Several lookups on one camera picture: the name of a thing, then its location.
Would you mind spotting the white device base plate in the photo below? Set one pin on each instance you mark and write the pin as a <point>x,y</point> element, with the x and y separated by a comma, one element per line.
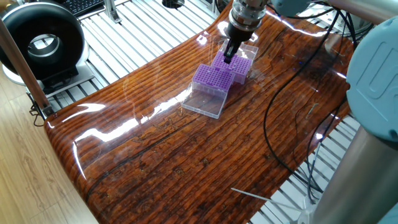
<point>84,73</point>

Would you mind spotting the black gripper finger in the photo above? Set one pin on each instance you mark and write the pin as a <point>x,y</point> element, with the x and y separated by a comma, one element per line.
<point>228,53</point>
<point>235,47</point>

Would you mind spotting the white zip tie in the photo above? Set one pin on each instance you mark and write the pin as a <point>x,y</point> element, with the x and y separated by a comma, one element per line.
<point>264,198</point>

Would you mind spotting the wood grain table mat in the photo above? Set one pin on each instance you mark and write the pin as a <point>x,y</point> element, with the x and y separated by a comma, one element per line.
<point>186,161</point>

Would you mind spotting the purple pipette tip box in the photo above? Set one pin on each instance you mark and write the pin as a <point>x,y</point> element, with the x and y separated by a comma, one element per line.
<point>242,67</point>
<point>211,77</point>

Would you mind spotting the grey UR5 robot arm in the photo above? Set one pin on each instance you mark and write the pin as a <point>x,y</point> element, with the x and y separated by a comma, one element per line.
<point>373,77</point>

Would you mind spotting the brown frame post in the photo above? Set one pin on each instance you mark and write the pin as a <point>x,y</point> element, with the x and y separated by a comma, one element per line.
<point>21,68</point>

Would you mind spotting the black keyboard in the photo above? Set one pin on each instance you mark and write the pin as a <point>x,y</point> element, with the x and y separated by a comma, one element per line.
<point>81,6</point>

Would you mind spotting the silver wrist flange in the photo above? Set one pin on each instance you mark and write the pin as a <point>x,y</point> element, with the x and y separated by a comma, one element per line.
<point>247,14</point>

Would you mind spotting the aluminium bracket stand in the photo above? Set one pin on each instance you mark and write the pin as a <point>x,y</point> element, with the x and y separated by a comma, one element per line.
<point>110,9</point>

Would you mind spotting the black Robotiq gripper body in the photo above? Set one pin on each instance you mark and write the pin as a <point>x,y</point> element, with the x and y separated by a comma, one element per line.
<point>239,35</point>

